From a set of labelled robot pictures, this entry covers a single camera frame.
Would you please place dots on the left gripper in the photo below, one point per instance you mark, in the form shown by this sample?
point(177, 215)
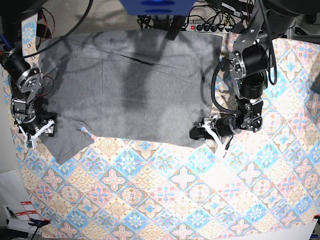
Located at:
point(224, 125)

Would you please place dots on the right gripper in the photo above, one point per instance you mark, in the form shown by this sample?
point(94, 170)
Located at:
point(33, 125)

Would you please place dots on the grey T-shirt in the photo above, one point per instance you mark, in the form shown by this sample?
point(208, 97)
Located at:
point(134, 85)

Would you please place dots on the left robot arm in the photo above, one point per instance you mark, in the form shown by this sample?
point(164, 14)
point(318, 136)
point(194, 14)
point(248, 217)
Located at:
point(252, 66)

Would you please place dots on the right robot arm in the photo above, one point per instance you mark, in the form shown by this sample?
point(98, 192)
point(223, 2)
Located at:
point(24, 28)

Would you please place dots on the patterned tile tablecloth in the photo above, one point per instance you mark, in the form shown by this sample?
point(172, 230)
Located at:
point(118, 189)

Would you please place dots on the blue spring clamp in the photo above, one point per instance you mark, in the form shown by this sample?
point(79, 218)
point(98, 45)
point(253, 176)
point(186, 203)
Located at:
point(38, 222)

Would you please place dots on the white box with red labels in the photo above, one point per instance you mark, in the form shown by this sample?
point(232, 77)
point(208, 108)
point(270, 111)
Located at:
point(19, 218)

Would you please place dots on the white power strip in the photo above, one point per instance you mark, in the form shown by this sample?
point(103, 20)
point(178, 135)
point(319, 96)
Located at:
point(208, 28)

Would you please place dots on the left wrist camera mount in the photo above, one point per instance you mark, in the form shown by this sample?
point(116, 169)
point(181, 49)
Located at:
point(223, 143)

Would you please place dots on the black centre post clamp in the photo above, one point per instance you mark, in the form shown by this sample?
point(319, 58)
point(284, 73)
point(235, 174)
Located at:
point(175, 27)

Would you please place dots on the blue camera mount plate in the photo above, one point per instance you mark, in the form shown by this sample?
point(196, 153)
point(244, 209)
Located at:
point(157, 7)

